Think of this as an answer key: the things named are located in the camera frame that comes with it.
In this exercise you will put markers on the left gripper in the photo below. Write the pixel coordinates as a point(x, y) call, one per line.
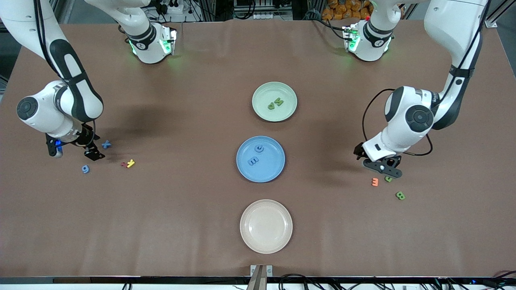
point(394, 160)

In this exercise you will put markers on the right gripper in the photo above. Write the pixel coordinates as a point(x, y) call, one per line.
point(84, 138)

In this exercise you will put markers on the blue foam letter X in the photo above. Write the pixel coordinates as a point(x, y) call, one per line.
point(106, 144)

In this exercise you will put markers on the blue foam number nine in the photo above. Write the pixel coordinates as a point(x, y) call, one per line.
point(85, 166)

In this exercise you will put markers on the green foam letter S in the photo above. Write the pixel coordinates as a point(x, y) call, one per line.
point(278, 102)

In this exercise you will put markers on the blue foam letter E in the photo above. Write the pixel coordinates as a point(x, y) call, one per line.
point(253, 161)

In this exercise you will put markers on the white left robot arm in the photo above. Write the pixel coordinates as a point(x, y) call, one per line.
point(403, 129)

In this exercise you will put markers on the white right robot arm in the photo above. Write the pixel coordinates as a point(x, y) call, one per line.
point(44, 117)

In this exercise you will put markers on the yellow foam letter K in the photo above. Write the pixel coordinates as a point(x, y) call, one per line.
point(131, 163)

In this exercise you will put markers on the green foam letter B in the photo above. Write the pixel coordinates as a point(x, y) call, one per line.
point(400, 195)

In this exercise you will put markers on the blue plate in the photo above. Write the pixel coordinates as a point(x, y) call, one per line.
point(270, 169)

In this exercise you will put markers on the light green plate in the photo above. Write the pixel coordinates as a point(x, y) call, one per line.
point(266, 114)

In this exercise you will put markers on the brown table cover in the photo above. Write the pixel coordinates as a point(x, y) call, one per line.
point(181, 225)

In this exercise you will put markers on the pale pink plate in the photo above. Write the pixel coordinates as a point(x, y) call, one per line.
point(266, 227)

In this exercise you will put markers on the orange objects pile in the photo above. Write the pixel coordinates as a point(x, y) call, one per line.
point(338, 10)

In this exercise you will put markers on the white power strip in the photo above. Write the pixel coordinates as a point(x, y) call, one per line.
point(174, 7)
point(266, 16)

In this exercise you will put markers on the black table edge rail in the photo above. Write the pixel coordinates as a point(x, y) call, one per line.
point(161, 280)

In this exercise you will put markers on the grey metal bracket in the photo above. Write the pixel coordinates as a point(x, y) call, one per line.
point(261, 278)

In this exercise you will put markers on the aluminium frame profile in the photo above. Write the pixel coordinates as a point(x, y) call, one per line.
point(491, 22)

